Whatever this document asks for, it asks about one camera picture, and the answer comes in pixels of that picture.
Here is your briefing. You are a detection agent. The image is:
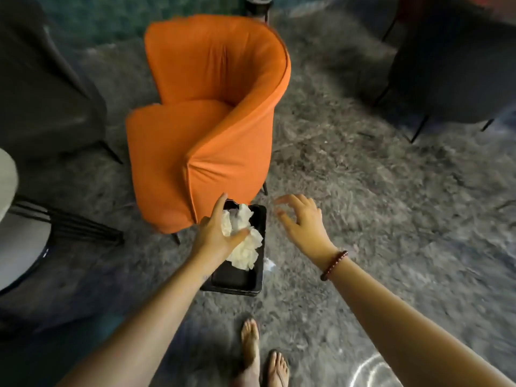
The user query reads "person's right foot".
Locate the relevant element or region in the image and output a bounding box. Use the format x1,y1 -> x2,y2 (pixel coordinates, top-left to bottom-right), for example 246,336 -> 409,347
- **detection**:
265,350 -> 290,387

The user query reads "person's left foot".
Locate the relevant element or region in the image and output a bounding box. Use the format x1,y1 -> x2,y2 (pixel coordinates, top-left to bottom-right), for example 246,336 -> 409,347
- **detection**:
235,318 -> 262,387

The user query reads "person's right forearm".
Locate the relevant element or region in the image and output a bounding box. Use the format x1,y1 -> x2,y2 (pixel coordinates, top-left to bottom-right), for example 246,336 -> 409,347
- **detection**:
328,257 -> 515,387

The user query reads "brown right sandal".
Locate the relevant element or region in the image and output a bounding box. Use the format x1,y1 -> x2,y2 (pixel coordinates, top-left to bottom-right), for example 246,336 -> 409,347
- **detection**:
264,349 -> 291,387

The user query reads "person's foot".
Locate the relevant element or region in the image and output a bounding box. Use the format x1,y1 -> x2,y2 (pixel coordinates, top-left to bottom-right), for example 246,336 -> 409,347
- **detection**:
265,350 -> 290,387
235,318 -> 262,387

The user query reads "red bead bracelet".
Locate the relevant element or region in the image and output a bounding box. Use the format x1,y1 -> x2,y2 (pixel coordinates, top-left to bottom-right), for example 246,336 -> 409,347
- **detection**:
320,250 -> 349,282

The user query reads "small black tray box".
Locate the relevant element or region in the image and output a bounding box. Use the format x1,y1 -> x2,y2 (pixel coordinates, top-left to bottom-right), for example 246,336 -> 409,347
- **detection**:
199,199 -> 268,297

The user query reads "white round table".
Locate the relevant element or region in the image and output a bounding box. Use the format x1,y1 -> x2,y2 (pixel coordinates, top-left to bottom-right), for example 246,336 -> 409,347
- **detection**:
0,148 -> 126,297

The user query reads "orange armchair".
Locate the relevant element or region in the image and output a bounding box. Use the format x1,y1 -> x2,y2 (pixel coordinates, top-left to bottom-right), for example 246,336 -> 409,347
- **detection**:
125,13 -> 292,246

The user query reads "person's left hand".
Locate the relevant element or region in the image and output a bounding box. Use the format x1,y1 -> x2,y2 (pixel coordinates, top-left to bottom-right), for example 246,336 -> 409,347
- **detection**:
188,192 -> 252,280

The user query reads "person's right hand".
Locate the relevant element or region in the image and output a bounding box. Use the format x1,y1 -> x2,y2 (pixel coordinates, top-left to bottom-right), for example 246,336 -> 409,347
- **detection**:
274,193 -> 339,271

